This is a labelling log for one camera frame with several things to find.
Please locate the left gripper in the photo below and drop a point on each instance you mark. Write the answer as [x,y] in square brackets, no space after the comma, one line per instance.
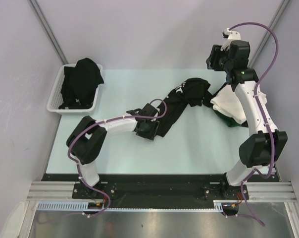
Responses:
[150,134]

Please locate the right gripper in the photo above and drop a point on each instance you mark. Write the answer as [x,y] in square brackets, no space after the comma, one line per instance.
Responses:
[212,61]

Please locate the black t-shirt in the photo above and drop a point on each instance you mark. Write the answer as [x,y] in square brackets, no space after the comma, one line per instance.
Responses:
[192,92]

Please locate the white plastic laundry basket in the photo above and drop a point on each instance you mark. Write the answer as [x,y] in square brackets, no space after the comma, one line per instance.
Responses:
[56,99]

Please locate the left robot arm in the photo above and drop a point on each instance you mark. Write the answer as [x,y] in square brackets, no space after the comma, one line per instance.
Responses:
[86,141]

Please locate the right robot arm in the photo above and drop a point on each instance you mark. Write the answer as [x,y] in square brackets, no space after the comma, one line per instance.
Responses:
[262,149]

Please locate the white folded t-shirt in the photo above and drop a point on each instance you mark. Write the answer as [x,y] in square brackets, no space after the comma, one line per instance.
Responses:
[228,104]

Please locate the black clothes pile in basket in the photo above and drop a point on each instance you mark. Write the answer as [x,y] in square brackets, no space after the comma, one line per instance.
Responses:
[80,85]

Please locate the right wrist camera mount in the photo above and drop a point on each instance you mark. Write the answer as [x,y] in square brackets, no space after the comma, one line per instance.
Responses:
[230,36]

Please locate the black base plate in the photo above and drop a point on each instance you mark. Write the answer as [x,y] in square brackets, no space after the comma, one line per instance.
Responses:
[155,191]

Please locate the grey slotted cable duct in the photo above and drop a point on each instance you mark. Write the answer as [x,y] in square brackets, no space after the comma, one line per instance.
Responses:
[62,206]

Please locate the aluminium frame rail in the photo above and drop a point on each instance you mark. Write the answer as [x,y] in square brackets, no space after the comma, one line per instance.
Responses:
[51,191]

